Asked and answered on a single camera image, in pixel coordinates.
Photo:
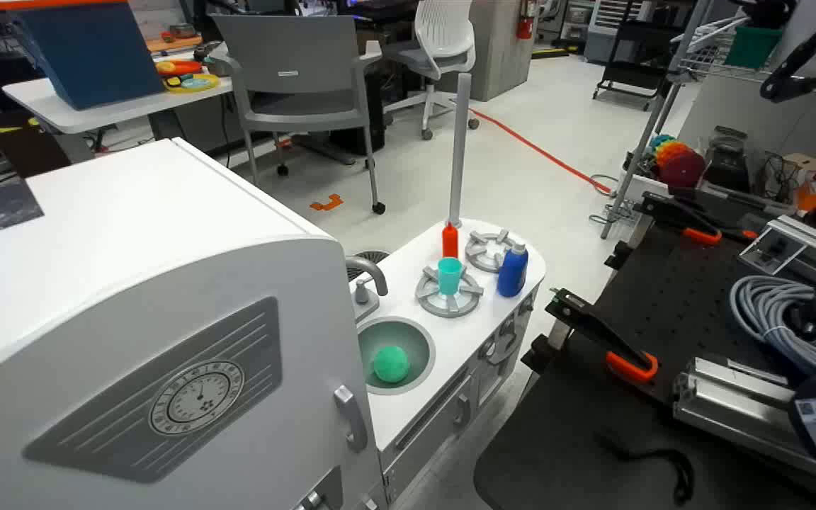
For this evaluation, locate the grey stove plate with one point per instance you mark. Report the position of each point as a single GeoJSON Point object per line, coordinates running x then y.
{"type": "Point", "coordinates": [481, 254]}
{"type": "Point", "coordinates": [451, 307]}

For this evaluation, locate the grey toy faucet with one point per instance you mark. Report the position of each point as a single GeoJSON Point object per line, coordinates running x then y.
{"type": "Point", "coordinates": [369, 270]}

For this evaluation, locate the teal plastic cup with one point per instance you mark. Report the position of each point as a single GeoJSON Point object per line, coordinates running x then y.
{"type": "Point", "coordinates": [448, 274]}

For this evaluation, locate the round sink bowl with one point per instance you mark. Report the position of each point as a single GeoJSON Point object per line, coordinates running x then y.
{"type": "Point", "coordinates": [416, 342]}

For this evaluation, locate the small orange floor object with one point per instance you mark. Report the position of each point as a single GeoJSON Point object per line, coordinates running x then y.
{"type": "Point", "coordinates": [327, 202]}

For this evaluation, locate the green ball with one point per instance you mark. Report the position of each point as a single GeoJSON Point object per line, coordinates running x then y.
{"type": "Point", "coordinates": [389, 365]}

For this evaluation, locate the grey vertical pole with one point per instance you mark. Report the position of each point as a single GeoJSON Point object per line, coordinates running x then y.
{"type": "Point", "coordinates": [460, 152]}

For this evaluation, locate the grey cabinet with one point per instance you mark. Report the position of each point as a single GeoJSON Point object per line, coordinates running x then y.
{"type": "Point", "coordinates": [498, 59]}

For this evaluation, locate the white office chair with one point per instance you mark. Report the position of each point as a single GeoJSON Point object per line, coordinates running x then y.
{"type": "Point", "coordinates": [440, 33]}

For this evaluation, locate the grey office chair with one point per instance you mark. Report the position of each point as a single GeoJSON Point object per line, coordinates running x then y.
{"type": "Point", "coordinates": [297, 59]}

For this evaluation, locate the red fire extinguisher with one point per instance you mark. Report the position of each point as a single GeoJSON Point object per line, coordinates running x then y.
{"type": "Point", "coordinates": [526, 19]}

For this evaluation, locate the metal tripod stand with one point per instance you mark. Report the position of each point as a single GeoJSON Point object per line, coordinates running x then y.
{"type": "Point", "coordinates": [651, 142]}

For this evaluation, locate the black breadboard table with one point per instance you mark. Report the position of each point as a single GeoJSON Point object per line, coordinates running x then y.
{"type": "Point", "coordinates": [674, 293]}

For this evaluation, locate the colourful round toy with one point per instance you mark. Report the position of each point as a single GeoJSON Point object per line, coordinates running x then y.
{"type": "Point", "coordinates": [682, 165]}

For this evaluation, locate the orange and yellow toys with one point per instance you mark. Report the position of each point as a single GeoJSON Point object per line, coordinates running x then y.
{"type": "Point", "coordinates": [184, 69]}

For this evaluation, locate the black wheeled rack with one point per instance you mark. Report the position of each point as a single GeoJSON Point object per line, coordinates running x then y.
{"type": "Point", "coordinates": [644, 38]}

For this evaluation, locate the white table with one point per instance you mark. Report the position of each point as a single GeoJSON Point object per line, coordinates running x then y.
{"type": "Point", "coordinates": [70, 108]}

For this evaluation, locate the grey power box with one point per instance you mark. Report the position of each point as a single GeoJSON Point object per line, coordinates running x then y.
{"type": "Point", "coordinates": [786, 250]}

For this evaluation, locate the blue box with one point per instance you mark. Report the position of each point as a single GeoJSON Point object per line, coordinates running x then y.
{"type": "Point", "coordinates": [86, 47]}

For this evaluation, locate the aluminium extrusion rail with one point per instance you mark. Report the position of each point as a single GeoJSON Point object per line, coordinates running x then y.
{"type": "Point", "coordinates": [730, 400]}

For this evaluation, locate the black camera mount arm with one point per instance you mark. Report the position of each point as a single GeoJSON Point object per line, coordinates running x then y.
{"type": "Point", "coordinates": [794, 81]}

